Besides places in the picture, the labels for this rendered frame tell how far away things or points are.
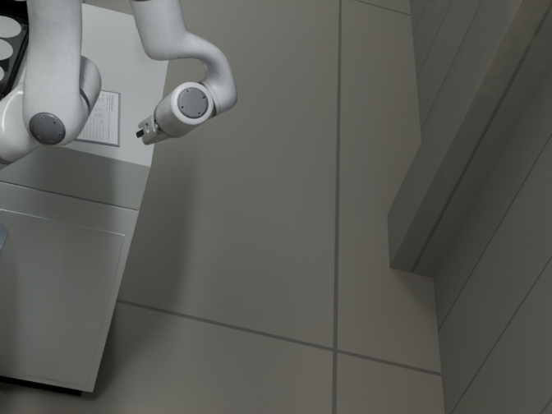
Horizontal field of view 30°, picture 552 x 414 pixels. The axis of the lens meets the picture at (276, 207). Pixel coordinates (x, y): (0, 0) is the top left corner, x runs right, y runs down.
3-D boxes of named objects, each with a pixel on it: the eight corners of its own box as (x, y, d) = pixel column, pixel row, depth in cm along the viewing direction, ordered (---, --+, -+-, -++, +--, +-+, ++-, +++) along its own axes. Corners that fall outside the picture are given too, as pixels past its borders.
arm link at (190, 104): (188, 87, 209) (148, 105, 206) (206, 71, 197) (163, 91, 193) (206, 124, 210) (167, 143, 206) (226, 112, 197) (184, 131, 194)
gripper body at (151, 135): (156, 142, 208) (144, 151, 218) (202, 127, 211) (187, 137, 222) (144, 107, 208) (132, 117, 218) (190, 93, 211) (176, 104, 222)
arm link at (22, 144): (-33, 131, 204) (57, 80, 194) (-2, 84, 219) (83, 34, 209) (7, 175, 209) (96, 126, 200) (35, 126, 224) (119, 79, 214)
